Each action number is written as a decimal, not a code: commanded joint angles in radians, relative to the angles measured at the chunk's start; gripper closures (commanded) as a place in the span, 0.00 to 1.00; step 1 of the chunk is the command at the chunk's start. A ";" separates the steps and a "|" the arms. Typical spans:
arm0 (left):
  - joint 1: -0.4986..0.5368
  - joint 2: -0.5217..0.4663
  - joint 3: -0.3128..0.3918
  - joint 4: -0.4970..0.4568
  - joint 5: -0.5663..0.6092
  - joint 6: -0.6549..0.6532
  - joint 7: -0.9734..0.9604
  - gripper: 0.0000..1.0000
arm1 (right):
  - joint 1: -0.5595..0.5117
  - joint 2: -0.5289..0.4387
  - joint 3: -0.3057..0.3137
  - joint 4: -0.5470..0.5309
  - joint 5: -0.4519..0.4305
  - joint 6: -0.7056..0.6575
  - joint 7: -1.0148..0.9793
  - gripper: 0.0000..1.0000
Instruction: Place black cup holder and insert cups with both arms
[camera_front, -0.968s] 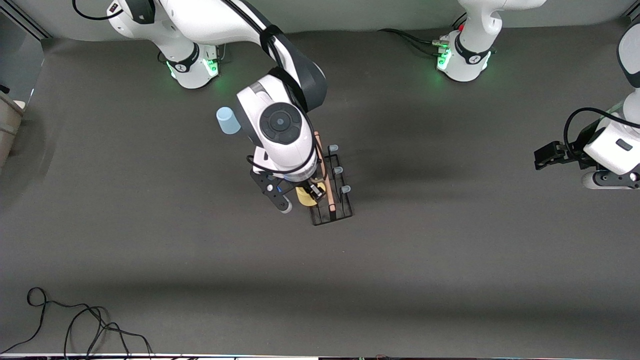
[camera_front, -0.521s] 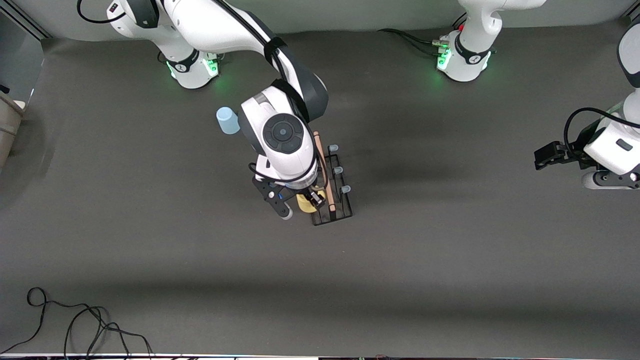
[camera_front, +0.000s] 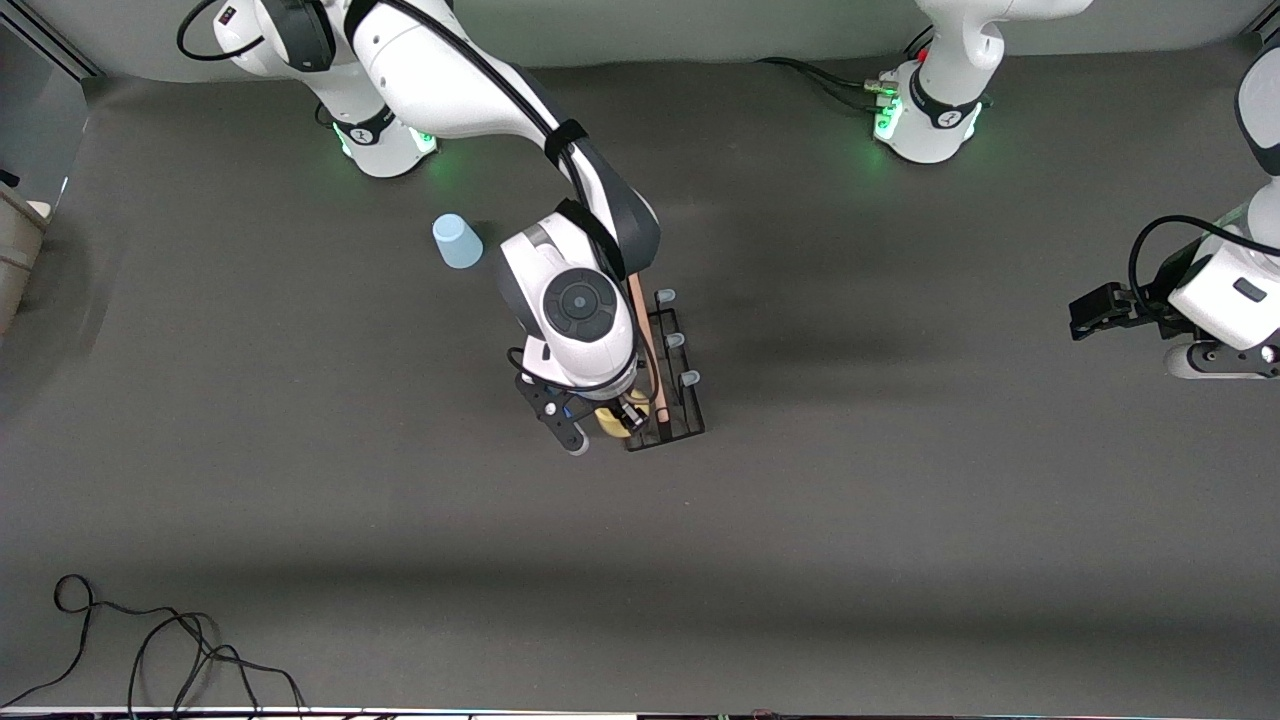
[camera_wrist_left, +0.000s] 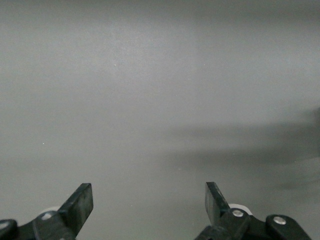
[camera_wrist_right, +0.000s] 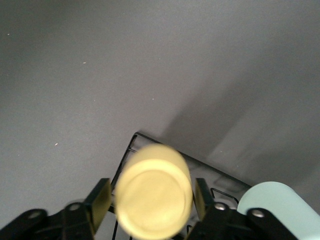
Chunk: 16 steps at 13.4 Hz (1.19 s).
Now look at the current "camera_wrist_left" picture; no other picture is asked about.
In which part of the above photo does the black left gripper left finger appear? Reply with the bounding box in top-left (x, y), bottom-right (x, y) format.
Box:
top-left (0, 183), bottom-right (94, 240)

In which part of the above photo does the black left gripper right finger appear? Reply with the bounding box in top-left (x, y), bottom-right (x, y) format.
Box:
top-left (194, 181), bottom-right (313, 240)

